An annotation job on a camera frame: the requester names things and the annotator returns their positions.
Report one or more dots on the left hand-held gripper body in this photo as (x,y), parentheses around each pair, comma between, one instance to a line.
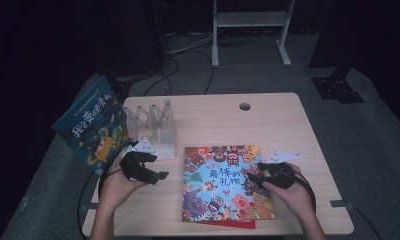
(136,163)

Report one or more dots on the white metal stand frame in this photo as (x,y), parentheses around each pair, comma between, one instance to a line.
(251,19)

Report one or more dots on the person's right hand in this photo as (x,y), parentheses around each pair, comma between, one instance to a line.
(296,198)

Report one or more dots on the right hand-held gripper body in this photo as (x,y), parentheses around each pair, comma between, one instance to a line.
(279,175)

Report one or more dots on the black stand base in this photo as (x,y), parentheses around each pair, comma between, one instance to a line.
(121,88)
(336,88)

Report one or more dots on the person's left hand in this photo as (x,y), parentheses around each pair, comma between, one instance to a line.
(116,190)

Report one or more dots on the white expandable book rack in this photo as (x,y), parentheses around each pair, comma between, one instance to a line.
(161,133)

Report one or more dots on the blue monster picture book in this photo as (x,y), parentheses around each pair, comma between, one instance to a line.
(91,126)

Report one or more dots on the red picture book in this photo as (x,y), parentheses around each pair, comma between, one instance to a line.
(234,224)

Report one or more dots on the colourful animals picture book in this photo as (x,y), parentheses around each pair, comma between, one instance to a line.
(226,183)

